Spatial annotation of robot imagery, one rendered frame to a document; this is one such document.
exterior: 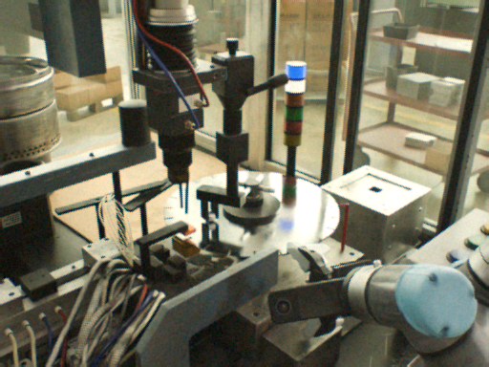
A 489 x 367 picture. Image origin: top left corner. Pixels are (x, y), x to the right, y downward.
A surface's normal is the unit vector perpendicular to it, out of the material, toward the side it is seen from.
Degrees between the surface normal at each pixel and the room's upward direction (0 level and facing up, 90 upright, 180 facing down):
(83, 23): 90
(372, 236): 90
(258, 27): 90
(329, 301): 60
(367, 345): 0
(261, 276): 90
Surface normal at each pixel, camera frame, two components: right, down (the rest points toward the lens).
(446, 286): 0.34, -0.14
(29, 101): 0.83, 0.25
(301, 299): -0.18, -0.09
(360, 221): -0.73, 0.29
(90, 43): 0.69, 0.32
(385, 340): 0.01, -0.90
